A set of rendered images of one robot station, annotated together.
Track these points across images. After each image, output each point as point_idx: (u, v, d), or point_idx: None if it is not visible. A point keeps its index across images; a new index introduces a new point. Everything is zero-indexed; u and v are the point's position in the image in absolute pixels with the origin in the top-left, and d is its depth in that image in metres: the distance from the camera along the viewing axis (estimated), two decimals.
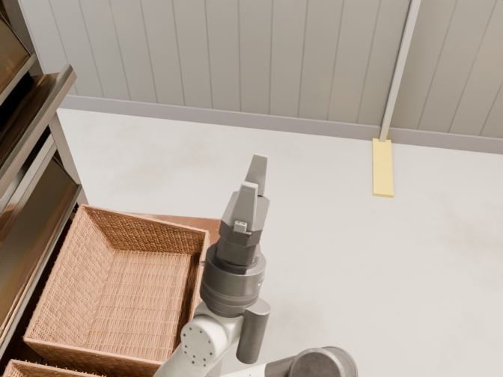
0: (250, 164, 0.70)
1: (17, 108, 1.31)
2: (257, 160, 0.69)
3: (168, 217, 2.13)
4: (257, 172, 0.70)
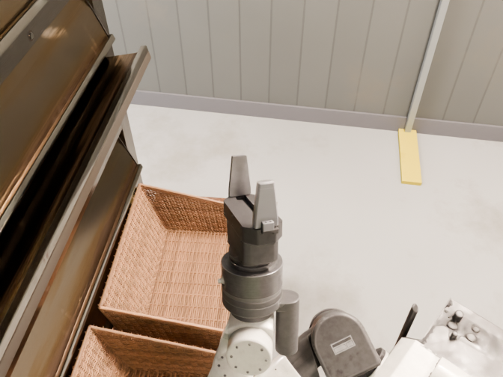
0: (230, 168, 0.70)
1: (100, 85, 1.39)
2: (238, 161, 0.69)
3: (215, 199, 2.20)
4: (239, 173, 0.70)
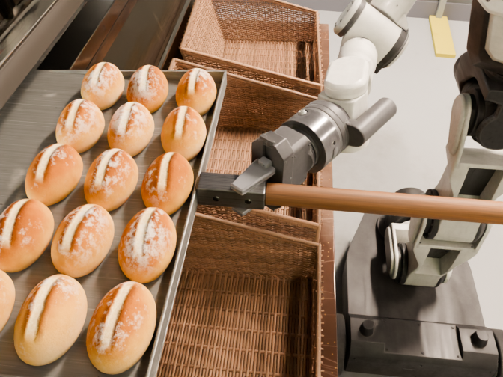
0: (238, 177, 0.64)
1: None
2: (239, 188, 0.63)
3: (269, 22, 2.27)
4: (249, 181, 0.64)
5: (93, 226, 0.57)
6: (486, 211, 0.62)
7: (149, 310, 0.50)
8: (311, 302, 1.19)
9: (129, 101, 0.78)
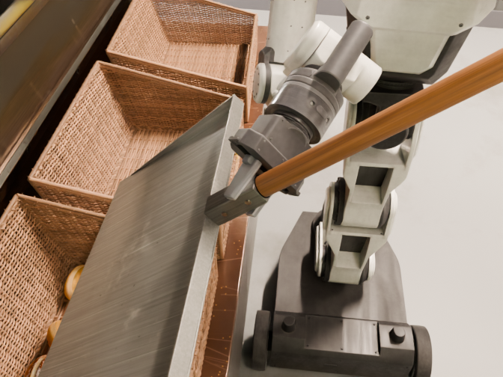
0: (231, 185, 0.65)
1: None
2: (233, 194, 0.64)
3: None
4: (242, 183, 0.65)
5: None
6: (472, 75, 0.48)
7: None
8: None
9: None
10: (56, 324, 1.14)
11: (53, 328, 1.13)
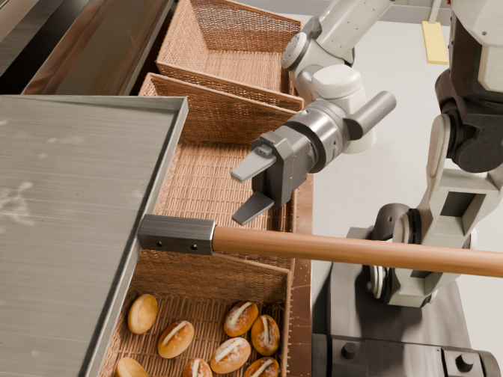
0: (238, 165, 0.63)
1: None
2: (238, 176, 0.62)
3: (254, 31, 2.22)
4: (249, 169, 0.63)
5: None
6: (452, 260, 0.56)
7: None
8: (282, 331, 1.14)
9: (224, 323, 1.16)
10: (125, 362, 1.06)
11: (122, 366, 1.05)
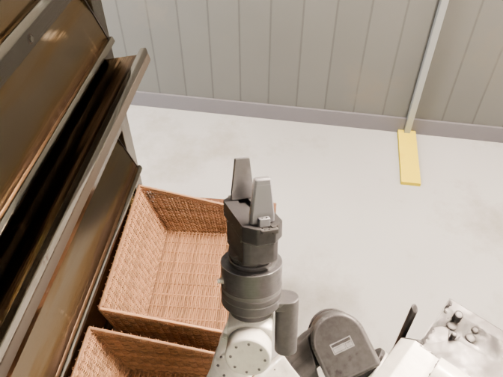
0: (233, 171, 0.68)
1: (99, 87, 1.39)
2: (241, 164, 0.68)
3: (215, 200, 2.21)
4: (242, 176, 0.69)
5: None
6: None
7: None
8: None
9: None
10: None
11: None
